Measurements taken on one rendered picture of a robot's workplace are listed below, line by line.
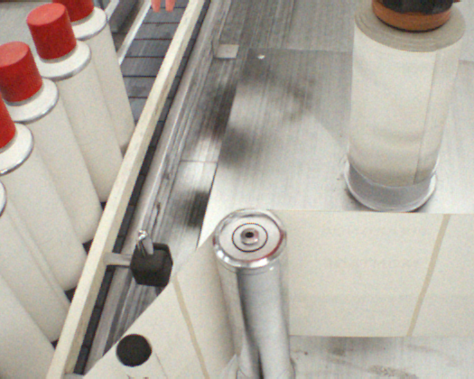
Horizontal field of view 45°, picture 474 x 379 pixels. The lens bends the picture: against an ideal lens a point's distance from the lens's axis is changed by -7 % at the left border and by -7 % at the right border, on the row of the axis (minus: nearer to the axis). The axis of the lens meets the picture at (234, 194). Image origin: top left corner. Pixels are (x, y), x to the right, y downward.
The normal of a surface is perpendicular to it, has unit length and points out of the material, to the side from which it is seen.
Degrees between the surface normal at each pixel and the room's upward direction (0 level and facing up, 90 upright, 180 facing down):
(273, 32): 0
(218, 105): 0
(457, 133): 0
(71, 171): 90
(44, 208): 90
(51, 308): 90
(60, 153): 90
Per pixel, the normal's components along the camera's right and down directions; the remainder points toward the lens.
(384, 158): -0.43, 0.70
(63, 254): 0.69, 0.51
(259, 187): -0.09, -0.65
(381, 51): -0.65, 0.64
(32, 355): 0.87, 0.32
